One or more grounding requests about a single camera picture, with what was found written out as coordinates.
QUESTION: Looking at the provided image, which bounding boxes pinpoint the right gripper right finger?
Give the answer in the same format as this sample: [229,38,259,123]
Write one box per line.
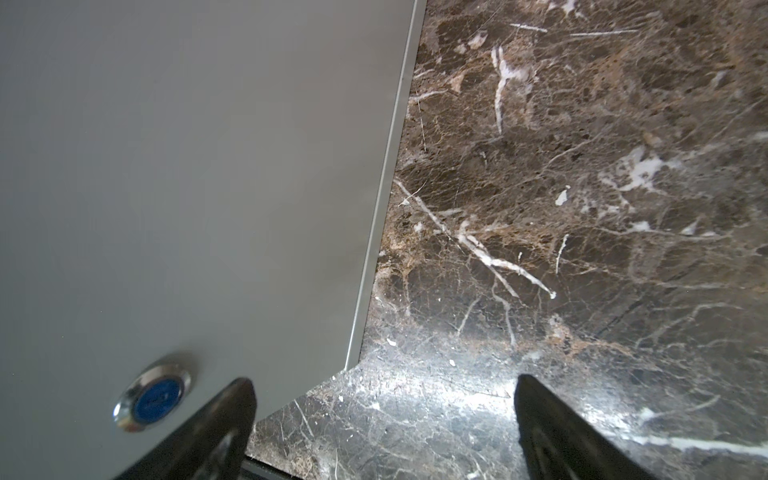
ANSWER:
[514,374,653,480]

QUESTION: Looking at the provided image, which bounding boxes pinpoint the blue cabinet lock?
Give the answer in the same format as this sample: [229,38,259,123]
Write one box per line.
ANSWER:
[112,363,191,432]

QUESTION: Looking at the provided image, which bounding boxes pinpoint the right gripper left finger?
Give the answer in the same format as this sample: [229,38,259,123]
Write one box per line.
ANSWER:
[117,377,257,480]

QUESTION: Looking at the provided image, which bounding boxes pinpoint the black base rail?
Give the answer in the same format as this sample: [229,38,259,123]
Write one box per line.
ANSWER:
[238,458,302,480]

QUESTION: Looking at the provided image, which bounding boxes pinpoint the grey metal cabinet box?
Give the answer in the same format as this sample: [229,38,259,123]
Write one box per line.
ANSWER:
[1,1,425,479]

